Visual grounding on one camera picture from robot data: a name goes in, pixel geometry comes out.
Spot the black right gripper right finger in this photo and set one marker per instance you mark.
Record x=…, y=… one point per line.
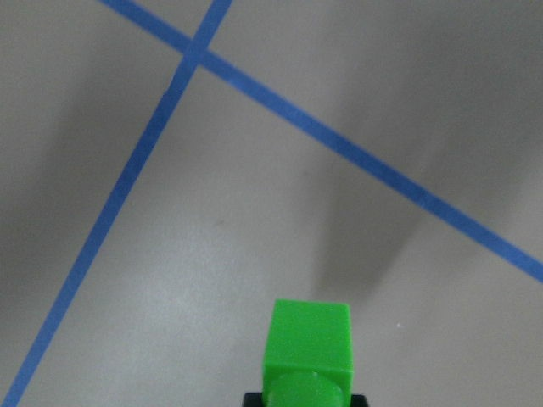
x=358, y=400

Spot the green block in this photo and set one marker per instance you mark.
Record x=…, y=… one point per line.
x=308, y=359

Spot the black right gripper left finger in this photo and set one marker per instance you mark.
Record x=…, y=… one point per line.
x=253, y=400

